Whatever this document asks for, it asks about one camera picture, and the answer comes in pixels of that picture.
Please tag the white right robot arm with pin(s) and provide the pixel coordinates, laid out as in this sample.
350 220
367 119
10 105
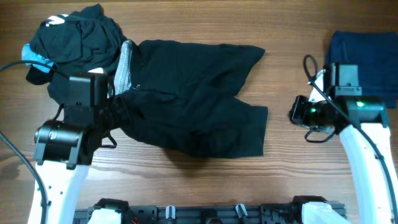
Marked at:
337 106

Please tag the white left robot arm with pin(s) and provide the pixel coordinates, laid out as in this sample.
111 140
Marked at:
64 149

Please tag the light blue garment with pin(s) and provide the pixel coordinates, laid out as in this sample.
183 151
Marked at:
28 54

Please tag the black t-shirt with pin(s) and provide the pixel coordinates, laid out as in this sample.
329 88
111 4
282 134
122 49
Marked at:
184 97

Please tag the dark green clothes pile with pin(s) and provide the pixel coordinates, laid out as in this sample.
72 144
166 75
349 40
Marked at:
78 43

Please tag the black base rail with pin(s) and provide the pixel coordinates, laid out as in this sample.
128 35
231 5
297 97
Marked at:
302 209

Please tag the folded navy blue garment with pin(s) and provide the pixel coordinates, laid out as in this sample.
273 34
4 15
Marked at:
375 54

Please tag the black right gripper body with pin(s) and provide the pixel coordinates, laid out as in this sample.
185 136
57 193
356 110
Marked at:
308 112

